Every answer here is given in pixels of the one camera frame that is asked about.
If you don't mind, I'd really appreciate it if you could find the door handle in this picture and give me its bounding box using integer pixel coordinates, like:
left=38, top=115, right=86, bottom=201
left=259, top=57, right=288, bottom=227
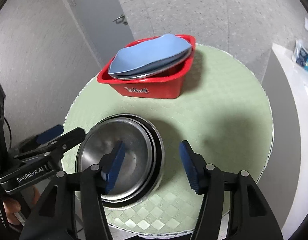
left=113, top=14, right=128, bottom=25

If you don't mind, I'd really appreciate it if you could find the left hand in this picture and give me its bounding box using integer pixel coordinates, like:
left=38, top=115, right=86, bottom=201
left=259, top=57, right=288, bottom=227
left=1, top=187, right=42, bottom=227

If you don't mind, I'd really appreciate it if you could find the blue tissue pack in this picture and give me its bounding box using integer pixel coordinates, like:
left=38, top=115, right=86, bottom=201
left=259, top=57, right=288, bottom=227
left=294, top=40, right=308, bottom=72

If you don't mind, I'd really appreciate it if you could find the white sink counter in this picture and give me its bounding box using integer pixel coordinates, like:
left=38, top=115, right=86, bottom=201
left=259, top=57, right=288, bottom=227
left=258, top=44, right=308, bottom=239

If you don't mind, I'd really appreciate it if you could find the small steel bowl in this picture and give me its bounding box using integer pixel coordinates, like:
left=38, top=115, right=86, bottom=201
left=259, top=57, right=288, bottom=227
left=76, top=117, right=156, bottom=203

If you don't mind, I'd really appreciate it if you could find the round table green cloth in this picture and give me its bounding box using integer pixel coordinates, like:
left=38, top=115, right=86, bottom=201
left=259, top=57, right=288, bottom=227
left=64, top=45, right=274, bottom=237

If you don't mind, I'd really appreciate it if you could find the blue plastic plate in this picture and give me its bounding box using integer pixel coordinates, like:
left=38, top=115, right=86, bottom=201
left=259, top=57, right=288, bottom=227
left=108, top=34, right=192, bottom=75

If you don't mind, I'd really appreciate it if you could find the red plastic basin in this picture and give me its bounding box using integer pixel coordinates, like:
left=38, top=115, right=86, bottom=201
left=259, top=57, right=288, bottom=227
left=97, top=34, right=196, bottom=99

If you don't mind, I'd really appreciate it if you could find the medium steel bowl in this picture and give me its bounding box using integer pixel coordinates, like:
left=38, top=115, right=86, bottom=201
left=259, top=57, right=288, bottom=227
left=75, top=114, right=165, bottom=209

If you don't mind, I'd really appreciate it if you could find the grey door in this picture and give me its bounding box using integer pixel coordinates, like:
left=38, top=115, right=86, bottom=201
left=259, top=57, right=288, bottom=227
left=67, top=0, right=134, bottom=67

